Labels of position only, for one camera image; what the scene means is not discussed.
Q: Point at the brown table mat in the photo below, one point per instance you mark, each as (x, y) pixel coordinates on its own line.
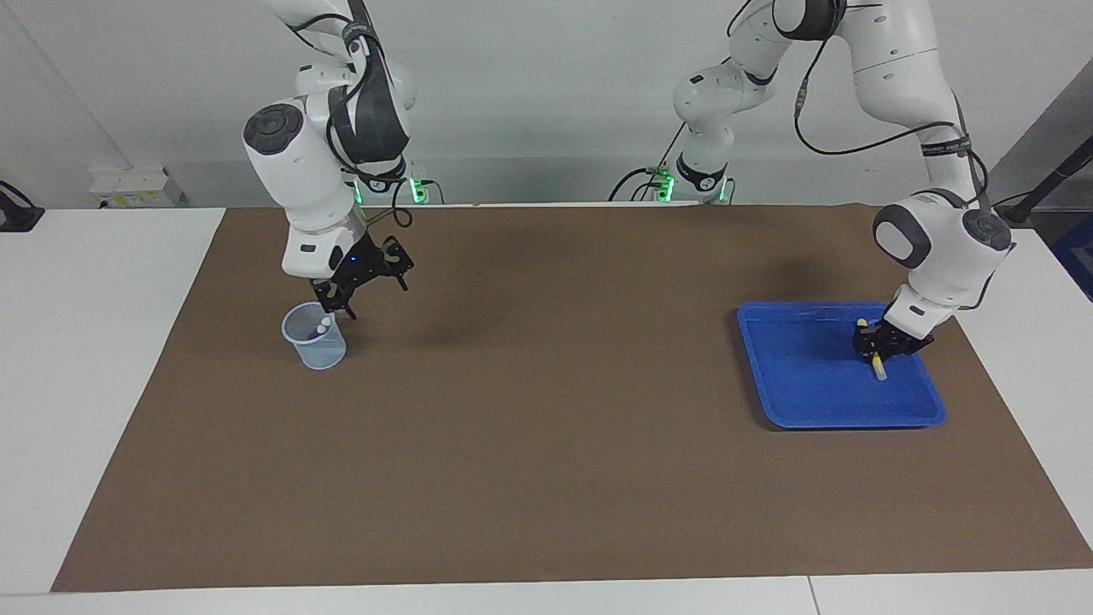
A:
(546, 427)

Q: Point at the black clamp base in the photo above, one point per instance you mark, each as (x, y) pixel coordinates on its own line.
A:
(17, 215)

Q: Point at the yellow marker pen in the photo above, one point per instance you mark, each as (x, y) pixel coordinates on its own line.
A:
(879, 371)

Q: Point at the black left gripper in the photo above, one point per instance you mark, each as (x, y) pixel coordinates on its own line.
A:
(905, 340)

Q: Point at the white wall socket box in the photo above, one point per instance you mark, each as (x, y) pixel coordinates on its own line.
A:
(137, 188)

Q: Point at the black stand pole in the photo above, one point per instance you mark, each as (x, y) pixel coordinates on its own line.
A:
(1055, 179)

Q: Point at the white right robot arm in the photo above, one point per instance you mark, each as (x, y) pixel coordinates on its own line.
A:
(299, 171)

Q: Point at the blue plastic tray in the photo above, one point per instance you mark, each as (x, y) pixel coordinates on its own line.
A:
(794, 384)

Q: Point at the pale blue mesh pen cup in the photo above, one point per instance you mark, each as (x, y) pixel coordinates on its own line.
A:
(318, 352)

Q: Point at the blue crate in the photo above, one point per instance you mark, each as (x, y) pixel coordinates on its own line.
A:
(1078, 256)

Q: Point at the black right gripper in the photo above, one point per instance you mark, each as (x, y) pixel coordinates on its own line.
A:
(359, 265)

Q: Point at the purple marker pen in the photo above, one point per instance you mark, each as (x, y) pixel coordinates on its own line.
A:
(328, 320)

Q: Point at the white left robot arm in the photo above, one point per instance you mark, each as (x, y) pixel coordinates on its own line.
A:
(939, 248)

